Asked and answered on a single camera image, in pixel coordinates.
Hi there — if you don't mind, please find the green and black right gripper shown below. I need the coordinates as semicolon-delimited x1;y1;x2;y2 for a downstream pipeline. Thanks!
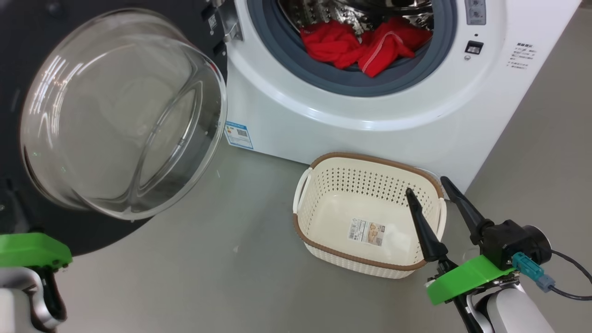
406;176;553;306

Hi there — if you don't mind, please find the thin black cable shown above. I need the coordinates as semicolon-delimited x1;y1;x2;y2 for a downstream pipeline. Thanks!
549;249;592;284

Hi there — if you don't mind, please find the round glass washer door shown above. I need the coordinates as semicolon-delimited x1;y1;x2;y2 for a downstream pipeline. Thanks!
0;0;229;257

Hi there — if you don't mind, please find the white front-load washing machine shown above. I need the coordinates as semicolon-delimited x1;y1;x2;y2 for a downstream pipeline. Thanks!
203;0;582;192

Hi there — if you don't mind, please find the cream perforated laundry basket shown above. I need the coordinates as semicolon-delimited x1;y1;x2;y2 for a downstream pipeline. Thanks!
293;152;448;279

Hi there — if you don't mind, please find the black cable with teal connector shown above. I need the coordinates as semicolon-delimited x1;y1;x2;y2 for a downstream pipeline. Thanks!
511;252;592;301

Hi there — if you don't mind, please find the red and white garment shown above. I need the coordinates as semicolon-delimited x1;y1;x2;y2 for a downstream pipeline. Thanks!
300;18;433;78

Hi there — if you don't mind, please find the blue energy label sticker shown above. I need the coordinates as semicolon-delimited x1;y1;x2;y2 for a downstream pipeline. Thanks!
224;121;254;150

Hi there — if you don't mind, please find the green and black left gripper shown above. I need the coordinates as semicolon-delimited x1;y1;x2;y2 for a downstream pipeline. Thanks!
0;233;73;271

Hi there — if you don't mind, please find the printed product label with barcode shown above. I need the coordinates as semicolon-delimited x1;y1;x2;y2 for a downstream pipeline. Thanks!
348;218;387;247

